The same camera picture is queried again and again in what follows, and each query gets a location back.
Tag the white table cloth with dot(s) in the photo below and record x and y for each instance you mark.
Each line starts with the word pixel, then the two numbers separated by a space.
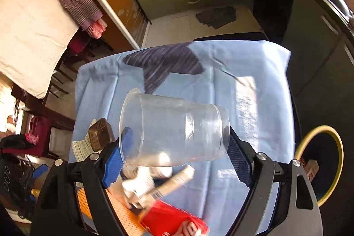
pixel 30 31

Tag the dark wooden chair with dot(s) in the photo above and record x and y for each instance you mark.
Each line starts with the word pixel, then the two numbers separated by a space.
pixel 85 45
pixel 44 128

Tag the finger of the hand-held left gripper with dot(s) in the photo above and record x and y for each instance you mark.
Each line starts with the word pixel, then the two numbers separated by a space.
pixel 38 171

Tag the yellow rimmed trash bin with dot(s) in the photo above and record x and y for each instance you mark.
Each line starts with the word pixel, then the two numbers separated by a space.
pixel 326 169

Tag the white stick packet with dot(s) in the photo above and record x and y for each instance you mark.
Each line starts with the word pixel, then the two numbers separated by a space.
pixel 177 178

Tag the orange mesh cloth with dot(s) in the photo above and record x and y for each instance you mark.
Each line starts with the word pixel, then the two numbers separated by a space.
pixel 121 214

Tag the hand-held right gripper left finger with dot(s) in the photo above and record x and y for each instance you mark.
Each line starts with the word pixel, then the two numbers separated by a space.
pixel 117 158

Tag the red packet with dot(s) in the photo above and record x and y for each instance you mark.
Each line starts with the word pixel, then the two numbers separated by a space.
pixel 168 220

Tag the white tissue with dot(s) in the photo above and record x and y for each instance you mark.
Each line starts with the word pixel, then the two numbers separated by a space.
pixel 138 183

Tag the small carton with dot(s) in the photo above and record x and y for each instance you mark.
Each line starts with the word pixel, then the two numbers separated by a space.
pixel 311 169

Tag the blue star print tablecloth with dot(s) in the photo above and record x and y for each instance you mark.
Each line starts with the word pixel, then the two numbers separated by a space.
pixel 262 64

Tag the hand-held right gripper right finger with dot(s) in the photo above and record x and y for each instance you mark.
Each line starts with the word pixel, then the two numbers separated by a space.
pixel 239 161

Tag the black built-in appliance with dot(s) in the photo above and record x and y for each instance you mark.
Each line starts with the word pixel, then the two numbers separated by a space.
pixel 272 1

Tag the green sink cabinet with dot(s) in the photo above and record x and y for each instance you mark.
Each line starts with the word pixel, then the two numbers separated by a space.
pixel 318 45

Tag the grey floor mat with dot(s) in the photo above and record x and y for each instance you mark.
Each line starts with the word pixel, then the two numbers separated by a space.
pixel 215 17

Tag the small brown plastic tray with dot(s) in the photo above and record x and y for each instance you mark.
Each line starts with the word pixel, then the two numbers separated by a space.
pixel 99 135

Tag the clear plastic cup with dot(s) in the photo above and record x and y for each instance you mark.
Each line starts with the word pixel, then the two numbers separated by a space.
pixel 166 128

